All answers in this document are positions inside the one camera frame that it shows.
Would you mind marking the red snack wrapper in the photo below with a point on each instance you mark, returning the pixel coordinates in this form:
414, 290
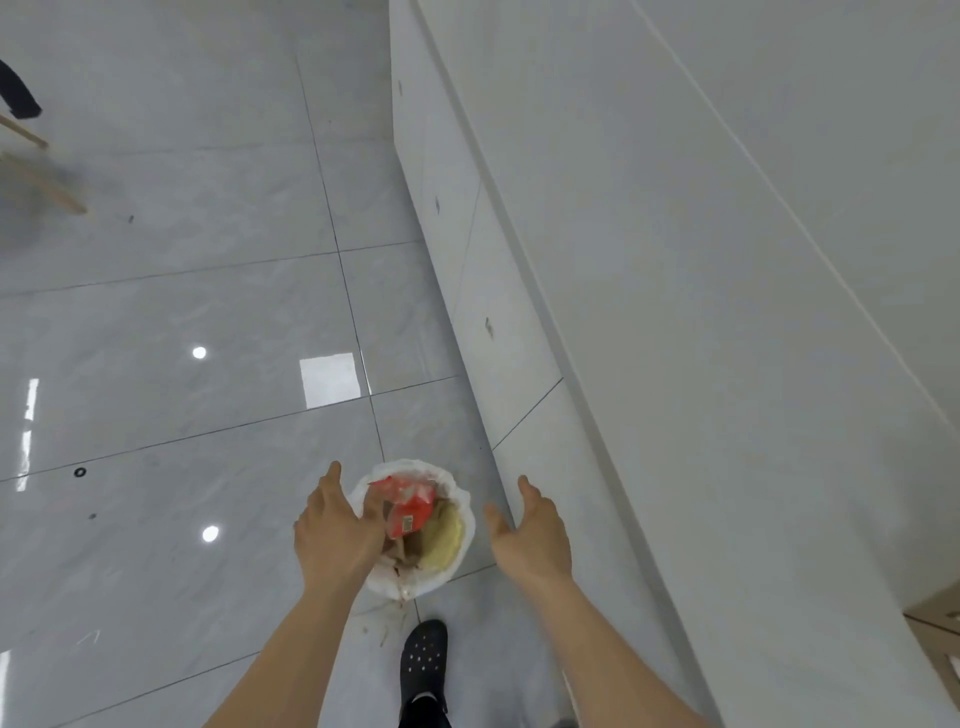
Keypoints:
409, 502

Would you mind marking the person's right forearm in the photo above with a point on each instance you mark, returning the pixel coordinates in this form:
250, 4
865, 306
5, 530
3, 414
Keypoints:
607, 660

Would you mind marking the person's leg in black trousers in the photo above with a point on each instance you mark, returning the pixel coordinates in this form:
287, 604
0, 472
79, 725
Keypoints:
424, 712

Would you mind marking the yellow sponge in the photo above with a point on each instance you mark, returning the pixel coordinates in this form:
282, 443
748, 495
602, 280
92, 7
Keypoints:
442, 536

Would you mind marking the person's left thumb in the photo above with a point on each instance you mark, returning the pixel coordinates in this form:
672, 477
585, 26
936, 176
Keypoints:
331, 484

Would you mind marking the brown cardboard box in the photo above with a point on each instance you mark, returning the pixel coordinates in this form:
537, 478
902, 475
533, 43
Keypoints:
937, 637

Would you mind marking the person's left hand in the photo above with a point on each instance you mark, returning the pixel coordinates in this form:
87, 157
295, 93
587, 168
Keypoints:
337, 536

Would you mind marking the person's right thumb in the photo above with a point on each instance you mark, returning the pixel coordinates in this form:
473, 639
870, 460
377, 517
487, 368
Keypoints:
529, 495

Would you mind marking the brown paper scrap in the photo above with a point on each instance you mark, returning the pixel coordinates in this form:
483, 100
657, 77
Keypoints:
401, 551

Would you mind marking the person's left forearm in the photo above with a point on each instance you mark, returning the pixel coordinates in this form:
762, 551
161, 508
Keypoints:
289, 660

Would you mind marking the person's right hand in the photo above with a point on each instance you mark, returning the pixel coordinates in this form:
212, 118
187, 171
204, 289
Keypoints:
536, 544

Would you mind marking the black clog shoe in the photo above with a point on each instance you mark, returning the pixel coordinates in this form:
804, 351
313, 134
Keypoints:
424, 656

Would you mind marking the white trash bin with bag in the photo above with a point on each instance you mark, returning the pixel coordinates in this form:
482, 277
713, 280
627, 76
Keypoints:
457, 559

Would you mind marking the wooden furniture legs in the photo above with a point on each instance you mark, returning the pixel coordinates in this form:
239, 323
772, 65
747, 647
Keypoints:
45, 180

